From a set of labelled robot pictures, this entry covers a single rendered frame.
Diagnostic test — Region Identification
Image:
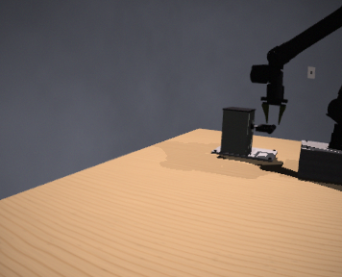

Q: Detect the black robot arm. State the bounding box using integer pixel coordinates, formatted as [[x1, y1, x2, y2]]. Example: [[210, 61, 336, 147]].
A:
[[250, 6, 342, 150]]

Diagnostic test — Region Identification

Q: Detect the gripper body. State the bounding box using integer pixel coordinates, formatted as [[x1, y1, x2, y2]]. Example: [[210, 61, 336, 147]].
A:
[[260, 84, 288, 107]]

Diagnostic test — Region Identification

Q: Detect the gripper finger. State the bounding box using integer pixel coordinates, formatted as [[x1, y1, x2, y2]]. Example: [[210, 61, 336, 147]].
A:
[[279, 106, 286, 125], [261, 104, 269, 123]]

